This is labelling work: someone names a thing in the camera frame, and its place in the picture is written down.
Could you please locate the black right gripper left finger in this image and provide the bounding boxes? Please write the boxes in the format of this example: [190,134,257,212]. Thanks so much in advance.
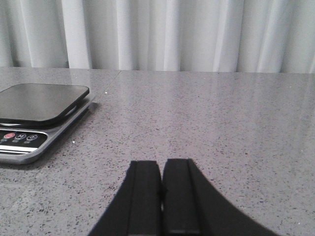
[89,161,162,236]

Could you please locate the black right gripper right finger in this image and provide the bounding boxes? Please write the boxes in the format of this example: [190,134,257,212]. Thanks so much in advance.
[163,159,275,236]

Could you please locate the grey digital kitchen scale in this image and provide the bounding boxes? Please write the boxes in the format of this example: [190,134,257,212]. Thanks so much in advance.
[0,83,95,164]

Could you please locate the white pleated curtain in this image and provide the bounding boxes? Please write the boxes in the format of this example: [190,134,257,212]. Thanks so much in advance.
[0,0,315,73]

